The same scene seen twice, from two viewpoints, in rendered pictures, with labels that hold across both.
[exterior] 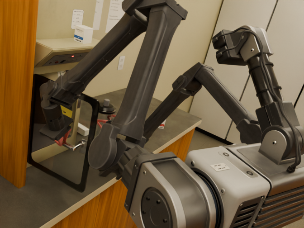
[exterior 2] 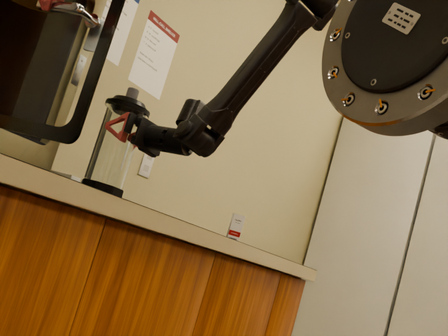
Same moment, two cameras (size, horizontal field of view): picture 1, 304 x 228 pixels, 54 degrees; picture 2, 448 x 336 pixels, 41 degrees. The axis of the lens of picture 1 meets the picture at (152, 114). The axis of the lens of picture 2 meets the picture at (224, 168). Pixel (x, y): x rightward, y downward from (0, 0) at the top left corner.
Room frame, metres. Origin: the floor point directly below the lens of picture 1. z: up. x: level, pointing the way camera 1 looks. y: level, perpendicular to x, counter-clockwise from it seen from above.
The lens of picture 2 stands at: (-0.01, -0.13, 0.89)
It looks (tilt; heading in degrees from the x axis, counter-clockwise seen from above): 8 degrees up; 4
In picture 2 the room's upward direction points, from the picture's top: 17 degrees clockwise
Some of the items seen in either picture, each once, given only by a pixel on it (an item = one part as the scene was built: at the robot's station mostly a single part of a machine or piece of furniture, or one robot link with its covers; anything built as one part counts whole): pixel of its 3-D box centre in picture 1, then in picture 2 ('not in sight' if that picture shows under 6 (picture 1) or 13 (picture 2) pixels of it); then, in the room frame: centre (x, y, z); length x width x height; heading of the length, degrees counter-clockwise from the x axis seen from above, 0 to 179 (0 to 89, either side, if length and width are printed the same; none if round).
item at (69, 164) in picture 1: (59, 134); (42, 21); (0.98, 0.32, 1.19); 0.30 x 0.01 x 0.40; 69
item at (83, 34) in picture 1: (83, 34); not in sight; (1.19, 0.34, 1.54); 0.05 x 0.05 x 0.06; 64
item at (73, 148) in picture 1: (69, 142); (67, 11); (0.93, 0.27, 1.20); 0.10 x 0.05 x 0.03; 69
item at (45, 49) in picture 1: (73, 54); not in sight; (1.16, 0.36, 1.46); 0.32 x 0.12 x 0.10; 154
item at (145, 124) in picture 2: not in sight; (157, 138); (1.34, 0.14, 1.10); 0.10 x 0.07 x 0.07; 154
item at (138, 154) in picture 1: (142, 172); not in sight; (0.50, -0.01, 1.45); 0.09 x 0.08 x 0.12; 128
